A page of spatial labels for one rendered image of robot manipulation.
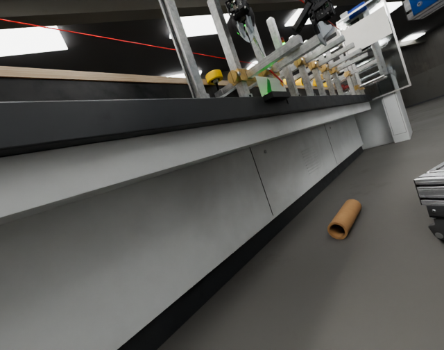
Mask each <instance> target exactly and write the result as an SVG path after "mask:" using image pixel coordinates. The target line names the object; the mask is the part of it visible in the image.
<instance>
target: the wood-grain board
mask: <svg viewBox="0 0 444 350"><path fill-rule="evenodd" d="M0 78H29V79H48V80H67V81H104V82H123V83H160V84H180V85H188V83H187V79H186V78H178V77H167V76H146V75H134V74H114V73H103V72H82V71H71V70H59V69H39V68H27V67H6V66H0ZM202 82H203V85H210V84H208V83H207V80H206V79H202ZM228 83H229V82H228V81H220V82H219V83H218V85H219V86H226V85H227V84H228ZM212 85H215V84H212ZM296 87H297V89H304V88H305V87H304V85H297V86H296Z"/></svg>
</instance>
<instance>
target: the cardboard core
mask: <svg viewBox="0 0 444 350"><path fill-rule="evenodd" d="M360 210H361V204H360V203H359V202H358V201H357V200H355V199H348V200H347V201H346V202H345V203H344V205H343V206H342V207H341V209H340V210H339V211H338V213H337V214H336V216H335V217H334V219H333V220H332V221H331V222H330V224H329V226H328V227H327V231H328V233H329V234H330V235H331V236H332V237H333V238H335V239H338V240H342V239H344V238H345V237H346V236H347V234H348V233H349V231H350V229H351V227H352V225H353V224H354V222H355V220H356V218H357V216H358V214H359V212H360Z"/></svg>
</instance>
